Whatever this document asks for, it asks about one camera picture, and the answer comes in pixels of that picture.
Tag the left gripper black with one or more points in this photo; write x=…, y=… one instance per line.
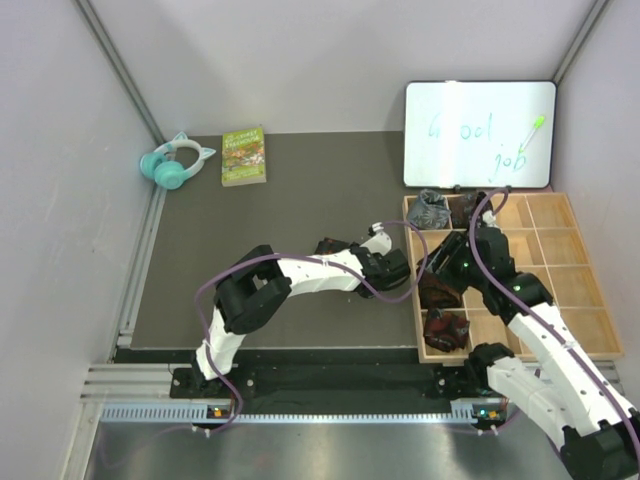
x=355, y=245

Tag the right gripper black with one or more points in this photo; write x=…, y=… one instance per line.
x=453, y=245

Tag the dark orange floral tie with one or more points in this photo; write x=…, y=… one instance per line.
x=329, y=246

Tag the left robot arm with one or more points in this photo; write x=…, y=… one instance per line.
x=249, y=295

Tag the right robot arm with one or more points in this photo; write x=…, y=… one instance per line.
x=594, y=429

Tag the dark brown rolled tie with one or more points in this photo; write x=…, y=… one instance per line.
x=433, y=293

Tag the brown red rolled tie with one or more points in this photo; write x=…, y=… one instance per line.
x=462, y=208

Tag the grey rolled tie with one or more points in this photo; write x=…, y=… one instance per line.
x=429, y=211

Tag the red patterned rolled tie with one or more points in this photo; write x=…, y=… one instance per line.
x=445, y=331

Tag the wooden compartment tray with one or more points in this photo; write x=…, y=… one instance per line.
x=544, y=239

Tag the white dry-erase board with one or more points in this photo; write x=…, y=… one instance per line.
x=467, y=134

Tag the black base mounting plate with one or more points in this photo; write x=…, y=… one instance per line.
x=312, y=402

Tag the green marker pen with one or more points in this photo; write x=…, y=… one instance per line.
x=540, y=120

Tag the green paperback book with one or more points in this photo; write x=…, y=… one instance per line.
x=243, y=157

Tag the teal cat-ear headphones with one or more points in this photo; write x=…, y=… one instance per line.
x=171, y=174

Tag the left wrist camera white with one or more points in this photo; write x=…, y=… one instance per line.
x=379, y=240

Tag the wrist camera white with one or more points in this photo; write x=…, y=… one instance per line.
x=379, y=240
x=489, y=220

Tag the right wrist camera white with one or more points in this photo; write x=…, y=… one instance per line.
x=489, y=220

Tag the white slotted cable duct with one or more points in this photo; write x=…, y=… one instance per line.
x=461, y=412

